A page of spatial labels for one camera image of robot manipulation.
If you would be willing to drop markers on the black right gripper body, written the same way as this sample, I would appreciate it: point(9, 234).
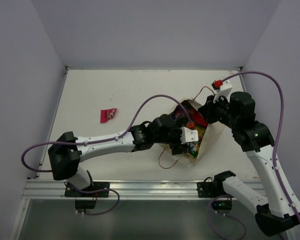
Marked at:
point(219, 111)

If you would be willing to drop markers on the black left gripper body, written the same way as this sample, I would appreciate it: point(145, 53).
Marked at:
point(178, 146)

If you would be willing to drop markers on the beige paper bag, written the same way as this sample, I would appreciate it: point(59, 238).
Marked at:
point(207, 137)

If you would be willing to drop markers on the green yellow snack packet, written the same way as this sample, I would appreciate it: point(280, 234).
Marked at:
point(193, 149)

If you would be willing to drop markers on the small pink candy packet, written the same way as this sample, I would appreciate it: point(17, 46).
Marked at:
point(107, 114)

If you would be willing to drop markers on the red white snack packet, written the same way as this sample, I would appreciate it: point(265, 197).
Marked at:
point(197, 118)

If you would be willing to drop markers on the purple Fox's candy packet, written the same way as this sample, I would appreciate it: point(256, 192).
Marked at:
point(179, 115)

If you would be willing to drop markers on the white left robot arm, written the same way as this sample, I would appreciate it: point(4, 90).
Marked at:
point(69, 151)

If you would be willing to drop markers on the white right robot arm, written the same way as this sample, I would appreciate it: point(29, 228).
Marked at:
point(277, 211)

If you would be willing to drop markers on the black right control box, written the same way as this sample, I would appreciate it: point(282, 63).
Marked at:
point(222, 205)

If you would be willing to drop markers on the black control box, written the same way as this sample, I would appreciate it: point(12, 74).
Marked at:
point(84, 205)
point(222, 205)

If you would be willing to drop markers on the black left control box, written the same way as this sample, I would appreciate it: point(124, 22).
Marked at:
point(84, 205)

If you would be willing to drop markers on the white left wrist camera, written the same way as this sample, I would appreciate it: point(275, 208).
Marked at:
point(189, 135)

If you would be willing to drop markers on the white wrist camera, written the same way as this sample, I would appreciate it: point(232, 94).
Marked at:
point(222, 89)
point(189, 135)

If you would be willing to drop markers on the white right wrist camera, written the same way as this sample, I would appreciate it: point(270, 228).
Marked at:
point(222, 89)

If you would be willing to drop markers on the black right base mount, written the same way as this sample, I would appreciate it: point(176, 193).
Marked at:
point(209, 188)

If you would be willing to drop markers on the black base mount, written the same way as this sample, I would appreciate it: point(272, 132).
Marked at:
point(209, 188)
point(99, 189)

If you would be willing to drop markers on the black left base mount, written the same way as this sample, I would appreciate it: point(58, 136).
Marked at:
point(99, 189)

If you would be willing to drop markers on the aluminium mounting rail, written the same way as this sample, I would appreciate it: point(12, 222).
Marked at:
point(48, 189)

